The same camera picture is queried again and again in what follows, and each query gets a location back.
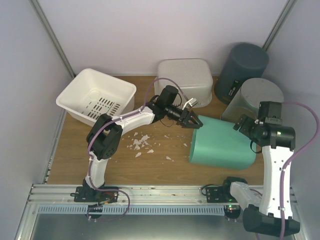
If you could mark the translucent white wash basin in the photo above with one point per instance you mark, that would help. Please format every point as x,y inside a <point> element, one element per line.
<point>192,75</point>

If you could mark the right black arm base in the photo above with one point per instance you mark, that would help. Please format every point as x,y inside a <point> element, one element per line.
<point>217,194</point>

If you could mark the white debris pile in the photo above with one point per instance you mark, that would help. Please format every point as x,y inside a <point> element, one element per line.
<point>141,144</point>

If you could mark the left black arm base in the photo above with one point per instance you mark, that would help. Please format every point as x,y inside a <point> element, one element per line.
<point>86,194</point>

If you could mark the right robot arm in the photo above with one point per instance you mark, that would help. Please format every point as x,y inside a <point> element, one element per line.
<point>270,214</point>

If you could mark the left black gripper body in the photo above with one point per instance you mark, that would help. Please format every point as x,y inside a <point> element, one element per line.
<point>175,116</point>

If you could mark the dark grey round bin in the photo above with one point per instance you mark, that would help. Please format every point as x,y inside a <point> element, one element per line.
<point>245,61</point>

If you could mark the left aluminium frame post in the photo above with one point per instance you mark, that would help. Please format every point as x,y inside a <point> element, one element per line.
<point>48,28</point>

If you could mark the aluminium frame post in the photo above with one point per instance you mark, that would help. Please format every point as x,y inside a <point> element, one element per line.
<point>48,28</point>
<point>285,12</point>

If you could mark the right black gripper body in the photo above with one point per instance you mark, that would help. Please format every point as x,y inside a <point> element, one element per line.
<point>250,132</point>

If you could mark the green plastic bin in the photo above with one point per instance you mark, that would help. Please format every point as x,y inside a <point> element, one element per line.
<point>217,144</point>

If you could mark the silver wire mesh bin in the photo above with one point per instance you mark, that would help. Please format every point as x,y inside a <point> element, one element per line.
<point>248,97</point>

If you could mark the right aluminium frame post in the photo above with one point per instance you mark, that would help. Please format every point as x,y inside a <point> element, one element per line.
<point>285,12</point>

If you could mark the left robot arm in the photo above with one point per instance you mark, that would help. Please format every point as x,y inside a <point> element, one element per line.
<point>104,138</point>

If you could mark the aluminium front rail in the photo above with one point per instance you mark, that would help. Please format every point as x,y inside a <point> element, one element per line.
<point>138,194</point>

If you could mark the grey slotted cable duct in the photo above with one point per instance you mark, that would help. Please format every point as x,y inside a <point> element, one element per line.
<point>203,210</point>

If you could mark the white rectangular tub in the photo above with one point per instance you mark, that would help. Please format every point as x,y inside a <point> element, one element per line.
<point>92,93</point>

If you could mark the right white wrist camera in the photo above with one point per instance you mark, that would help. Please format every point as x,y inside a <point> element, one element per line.
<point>259,122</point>

